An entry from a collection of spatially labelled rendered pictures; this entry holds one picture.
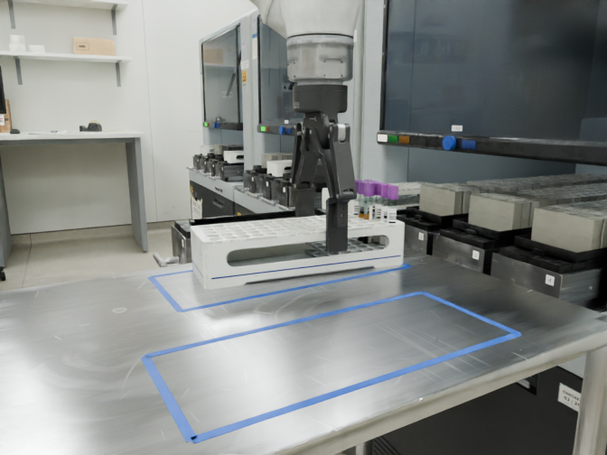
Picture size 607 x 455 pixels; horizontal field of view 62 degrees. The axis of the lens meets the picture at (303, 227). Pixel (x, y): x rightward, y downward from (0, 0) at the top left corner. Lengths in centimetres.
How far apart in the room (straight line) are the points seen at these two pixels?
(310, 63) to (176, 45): 398
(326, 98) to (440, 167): 79
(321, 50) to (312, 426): 46
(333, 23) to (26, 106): 395
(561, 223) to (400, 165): 54
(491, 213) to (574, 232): 17
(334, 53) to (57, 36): 395
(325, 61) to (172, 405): 45
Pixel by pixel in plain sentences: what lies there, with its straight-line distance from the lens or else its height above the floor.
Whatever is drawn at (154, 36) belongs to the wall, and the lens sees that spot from 460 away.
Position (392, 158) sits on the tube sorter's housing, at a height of 93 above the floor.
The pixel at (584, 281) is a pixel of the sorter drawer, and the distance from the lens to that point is 88.
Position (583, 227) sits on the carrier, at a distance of 89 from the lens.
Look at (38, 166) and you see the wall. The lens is 452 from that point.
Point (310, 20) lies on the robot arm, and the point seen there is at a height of 115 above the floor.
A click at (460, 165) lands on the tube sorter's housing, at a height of 90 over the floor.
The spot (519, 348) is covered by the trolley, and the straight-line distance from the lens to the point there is 53.
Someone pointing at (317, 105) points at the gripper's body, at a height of 105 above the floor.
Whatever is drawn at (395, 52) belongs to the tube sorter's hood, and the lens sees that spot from 126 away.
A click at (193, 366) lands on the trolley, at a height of 82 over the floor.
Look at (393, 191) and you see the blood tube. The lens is 73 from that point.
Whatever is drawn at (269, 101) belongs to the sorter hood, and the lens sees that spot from 195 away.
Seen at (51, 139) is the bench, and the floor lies 86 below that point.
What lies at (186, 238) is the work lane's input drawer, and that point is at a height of 80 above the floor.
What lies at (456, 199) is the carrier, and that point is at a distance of 109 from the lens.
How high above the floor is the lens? 104
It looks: 13 degrees down
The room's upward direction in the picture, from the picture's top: straight up
